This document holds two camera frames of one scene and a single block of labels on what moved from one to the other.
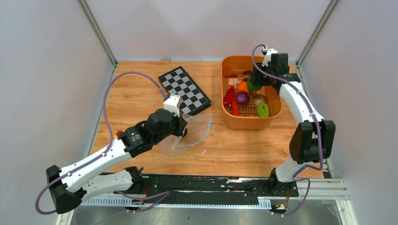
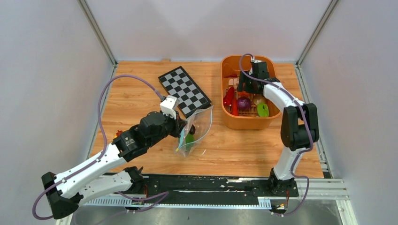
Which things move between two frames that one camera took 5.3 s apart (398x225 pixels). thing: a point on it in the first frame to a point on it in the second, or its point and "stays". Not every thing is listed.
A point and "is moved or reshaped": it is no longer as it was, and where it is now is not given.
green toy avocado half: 263,110 stays
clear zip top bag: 197,129 is moved or reshaped
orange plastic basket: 242,108 stays
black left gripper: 181,123 stays
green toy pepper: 251,87 is moved or reshaped
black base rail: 214,187 stays
